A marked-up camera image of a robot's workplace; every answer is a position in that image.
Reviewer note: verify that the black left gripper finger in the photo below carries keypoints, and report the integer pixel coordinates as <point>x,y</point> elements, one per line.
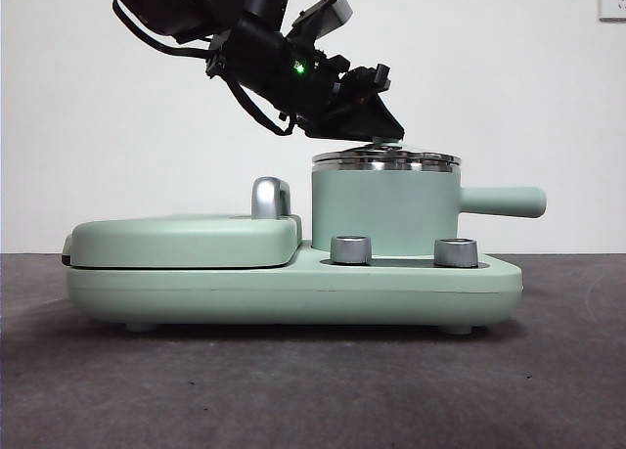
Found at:
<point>332,130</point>
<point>379,121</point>

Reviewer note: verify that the glass lid with green knob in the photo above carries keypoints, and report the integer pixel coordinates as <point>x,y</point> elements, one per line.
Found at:
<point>342,158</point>

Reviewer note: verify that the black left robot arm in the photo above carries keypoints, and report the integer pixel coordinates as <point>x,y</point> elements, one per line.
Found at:
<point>254,53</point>

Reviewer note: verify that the silver control knob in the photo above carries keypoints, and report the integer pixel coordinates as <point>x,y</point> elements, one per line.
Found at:
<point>350,251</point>
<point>456,252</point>

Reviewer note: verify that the green breakfast machine base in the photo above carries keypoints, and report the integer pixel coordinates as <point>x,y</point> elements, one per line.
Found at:
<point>293,297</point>

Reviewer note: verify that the green griddle cover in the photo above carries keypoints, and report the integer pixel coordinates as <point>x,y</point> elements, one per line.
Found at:
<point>181,243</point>

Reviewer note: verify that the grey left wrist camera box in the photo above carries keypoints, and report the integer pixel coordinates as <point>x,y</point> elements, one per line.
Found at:
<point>325,13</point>

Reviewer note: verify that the white wall socket plate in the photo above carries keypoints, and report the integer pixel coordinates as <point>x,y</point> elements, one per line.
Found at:
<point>613,1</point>

